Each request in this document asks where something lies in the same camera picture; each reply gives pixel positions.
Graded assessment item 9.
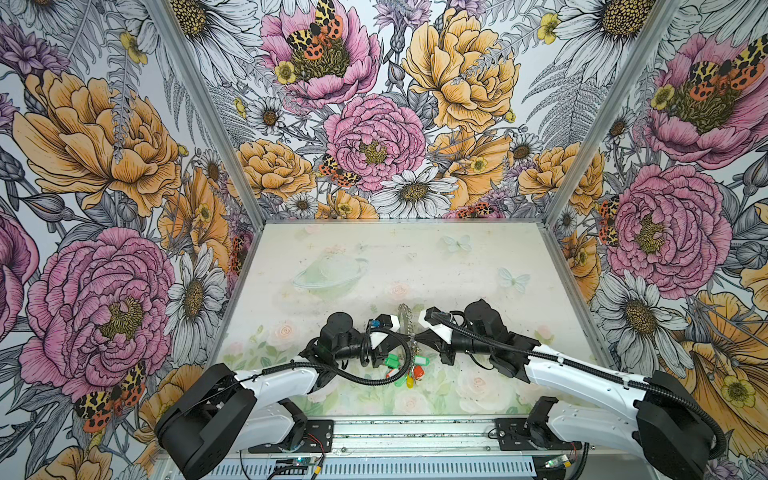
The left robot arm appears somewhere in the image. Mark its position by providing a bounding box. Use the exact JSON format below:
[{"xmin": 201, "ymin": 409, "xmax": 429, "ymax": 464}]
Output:
[{"xmin": 154, "ymin": 312, "xmax": 414, "ymax": 479}]

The aluminium front rail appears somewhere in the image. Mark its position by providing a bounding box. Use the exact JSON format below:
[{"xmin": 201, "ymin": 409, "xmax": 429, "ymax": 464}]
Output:
[{"xmin": 307, "ymin": 402, "xmax": 661, "ymax": 460}]

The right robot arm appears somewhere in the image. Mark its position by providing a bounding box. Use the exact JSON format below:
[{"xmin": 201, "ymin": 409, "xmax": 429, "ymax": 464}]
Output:
[{"xmin": 415, "ymin": 300, "xmax": 728, "ymax": 479}]

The right black cable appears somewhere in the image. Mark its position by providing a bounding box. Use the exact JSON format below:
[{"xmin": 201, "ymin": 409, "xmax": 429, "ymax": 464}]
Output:
[{"xmin": 431, "ymin": 311, "xmax": 728, "ymax": 460}]

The large metal key ring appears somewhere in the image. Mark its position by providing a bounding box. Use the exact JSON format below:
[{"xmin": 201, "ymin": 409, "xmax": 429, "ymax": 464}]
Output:
[{"xmin": 397, "ymin": 302, "xmax": 418, "ymax": 376}]

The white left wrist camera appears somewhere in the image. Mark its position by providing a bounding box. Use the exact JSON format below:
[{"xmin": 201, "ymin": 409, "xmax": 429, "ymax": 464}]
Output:
[{"xmin": 369, "ymin": 318, "xmax": 401, "ymax": 350}]

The black cable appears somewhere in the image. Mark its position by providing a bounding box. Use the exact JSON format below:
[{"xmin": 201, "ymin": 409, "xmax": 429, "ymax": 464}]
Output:
[
  {"xmin": 431, "ymin": 311, "xmax": 728, "ymax": 460},
  {"xmin": 239, "ymin": 335, "xmax": 414, "ymax": 388}
]

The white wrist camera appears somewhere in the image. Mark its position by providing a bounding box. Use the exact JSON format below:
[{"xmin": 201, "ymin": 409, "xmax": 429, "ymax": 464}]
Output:
[
  {"xmin": 419, "ymin": 307, "xmax": 453, "ymax": 344},
  {"xmin": 369, "ymin": 318, "xmax": 401, "ymax": 350}
]

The left black cable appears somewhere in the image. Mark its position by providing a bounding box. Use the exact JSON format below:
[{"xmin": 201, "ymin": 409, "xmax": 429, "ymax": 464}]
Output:
[{"xmin": 239, "ymin": 335, "xmax": 414, "ymax": 388}]

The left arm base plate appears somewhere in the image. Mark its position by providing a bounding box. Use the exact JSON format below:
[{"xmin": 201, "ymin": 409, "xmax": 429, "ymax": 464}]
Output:
[{"xmin": 247, "ymin": 419, "xmax": 335, "ymax": 454}]

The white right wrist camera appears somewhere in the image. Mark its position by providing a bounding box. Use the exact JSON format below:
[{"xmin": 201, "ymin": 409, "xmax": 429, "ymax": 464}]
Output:
[{"xmin": 419, "ymin": 307, "xmax": 453, "ymax": 344}]

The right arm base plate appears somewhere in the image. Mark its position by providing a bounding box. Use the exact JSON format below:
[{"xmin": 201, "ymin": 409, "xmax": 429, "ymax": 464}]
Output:
[{"xmin": 487, "ymin": 417, "xmax": 583, "ymax": 452}]

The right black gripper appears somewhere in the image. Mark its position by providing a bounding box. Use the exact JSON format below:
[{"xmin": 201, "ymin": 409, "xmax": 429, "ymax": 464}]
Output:
[{"xmin": 413, "ymin": 326, "xmax": 493, "ymax": 367}]

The green circuit board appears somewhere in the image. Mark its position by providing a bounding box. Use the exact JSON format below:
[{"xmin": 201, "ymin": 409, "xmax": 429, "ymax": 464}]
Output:
[{"xmin": 274, "ymin": 455, "xmax": 321, "ymax": 475}]

